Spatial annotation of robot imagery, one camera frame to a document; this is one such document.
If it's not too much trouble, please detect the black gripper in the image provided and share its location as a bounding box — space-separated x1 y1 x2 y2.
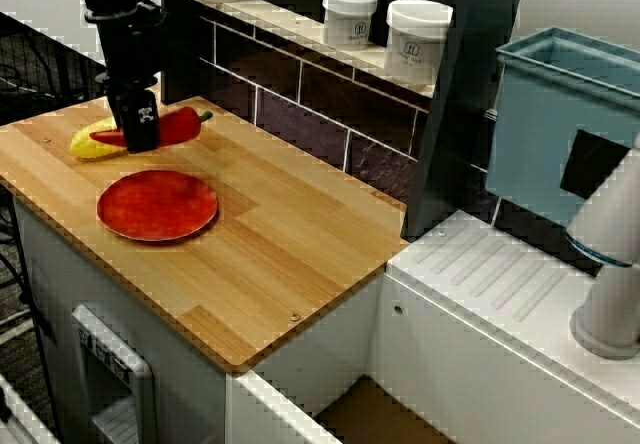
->
93 3 167 154

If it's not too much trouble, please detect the yellow toy corn cob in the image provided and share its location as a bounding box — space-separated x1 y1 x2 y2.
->
69 117 131 160

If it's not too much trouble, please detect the red toy pepper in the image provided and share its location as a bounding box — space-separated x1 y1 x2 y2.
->
89 106 214 148

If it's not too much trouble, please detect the red round plate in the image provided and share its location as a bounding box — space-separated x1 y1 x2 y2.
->
96 169 220 243

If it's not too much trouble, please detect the black mesh netting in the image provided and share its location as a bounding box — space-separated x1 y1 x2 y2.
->
0 11 109 110

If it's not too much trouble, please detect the beige wooden shelf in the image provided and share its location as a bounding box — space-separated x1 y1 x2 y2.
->
167 0 444 99

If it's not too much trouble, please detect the dark tile backsplash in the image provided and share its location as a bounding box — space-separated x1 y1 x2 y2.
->
199 13 501 225

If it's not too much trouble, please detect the grey dispenser panel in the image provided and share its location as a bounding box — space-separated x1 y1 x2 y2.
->
69 303 160 444

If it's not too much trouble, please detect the white toy kitchen cabinet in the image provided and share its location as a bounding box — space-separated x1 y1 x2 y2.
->
10 196 386 444

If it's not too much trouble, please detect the teal plastic bin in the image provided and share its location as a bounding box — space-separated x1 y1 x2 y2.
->
485 26 640 230

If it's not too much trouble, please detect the white toy sink unit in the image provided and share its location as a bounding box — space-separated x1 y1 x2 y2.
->
227 209 640 444

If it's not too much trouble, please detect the silver aluminium frame rail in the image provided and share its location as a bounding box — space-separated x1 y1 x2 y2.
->
0 373 60 444

